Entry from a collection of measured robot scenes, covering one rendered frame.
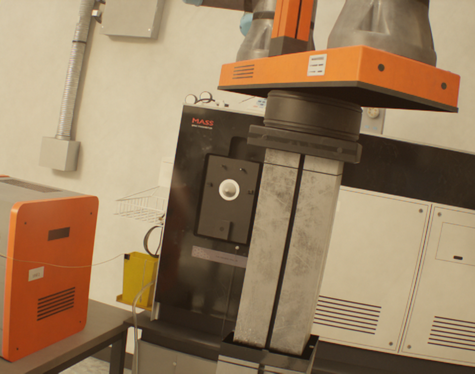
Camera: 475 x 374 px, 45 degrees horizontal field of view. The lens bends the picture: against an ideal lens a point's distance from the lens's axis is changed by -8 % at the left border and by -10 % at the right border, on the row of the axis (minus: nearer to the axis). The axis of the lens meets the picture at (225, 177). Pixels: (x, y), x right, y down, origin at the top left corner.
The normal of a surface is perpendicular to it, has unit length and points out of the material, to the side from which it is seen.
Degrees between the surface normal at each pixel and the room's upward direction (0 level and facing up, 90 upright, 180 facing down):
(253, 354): 90
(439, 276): 90
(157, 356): 90
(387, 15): 72
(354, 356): 90
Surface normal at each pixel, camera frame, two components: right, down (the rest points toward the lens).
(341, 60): -0.94, -0.13
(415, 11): 0.46, -0.17
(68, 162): 0.94, 0.18
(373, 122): -0.29, 0.03
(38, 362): 0.16, -0.98
